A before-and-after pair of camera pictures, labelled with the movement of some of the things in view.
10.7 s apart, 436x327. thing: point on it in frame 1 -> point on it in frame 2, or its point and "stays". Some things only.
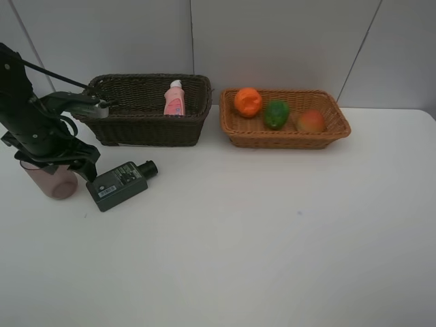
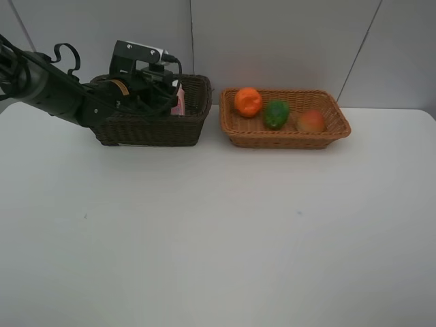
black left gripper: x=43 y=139 -> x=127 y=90
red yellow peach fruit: x=310 y=121 stays
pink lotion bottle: x=174 y=102 stays
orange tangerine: x=248 y=101 stays
